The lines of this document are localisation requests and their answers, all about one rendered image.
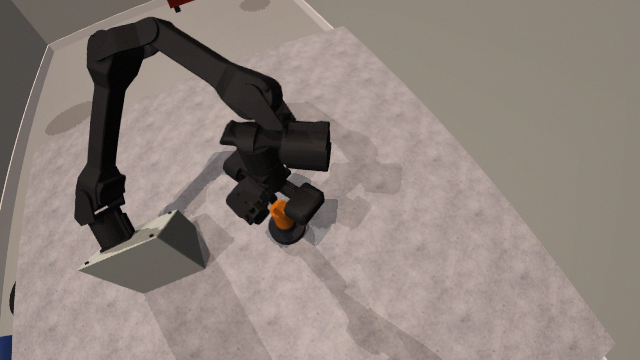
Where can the black round pedestal with silver shaft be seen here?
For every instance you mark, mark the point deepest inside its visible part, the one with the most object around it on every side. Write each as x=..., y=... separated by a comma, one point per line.
x=286, y=236

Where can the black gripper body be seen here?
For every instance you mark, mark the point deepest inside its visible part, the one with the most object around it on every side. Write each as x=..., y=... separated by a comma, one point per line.
x=303, y=202

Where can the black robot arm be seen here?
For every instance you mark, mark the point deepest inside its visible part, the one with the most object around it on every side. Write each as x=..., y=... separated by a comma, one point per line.
x=114, y=58

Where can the orange knob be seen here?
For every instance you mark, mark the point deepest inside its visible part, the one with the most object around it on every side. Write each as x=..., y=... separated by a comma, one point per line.
x=278, y=214

